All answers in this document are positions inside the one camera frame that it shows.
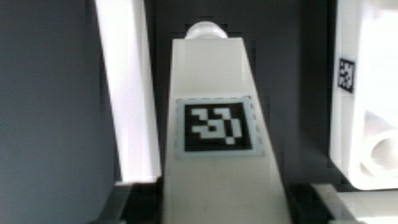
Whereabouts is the white L-shaped obstacle fence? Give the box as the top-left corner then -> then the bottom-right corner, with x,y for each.
95,0 -> 163,184

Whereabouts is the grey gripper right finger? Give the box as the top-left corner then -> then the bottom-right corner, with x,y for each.
289,183 -> 367,224

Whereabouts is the white desk top tray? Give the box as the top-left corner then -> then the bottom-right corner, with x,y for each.
330,0 -> 398,190

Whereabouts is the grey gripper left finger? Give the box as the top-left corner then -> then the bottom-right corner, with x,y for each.
88,183 -> 161,224

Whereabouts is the white leg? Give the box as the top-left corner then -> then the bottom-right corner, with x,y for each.
163,21 -> 292,224

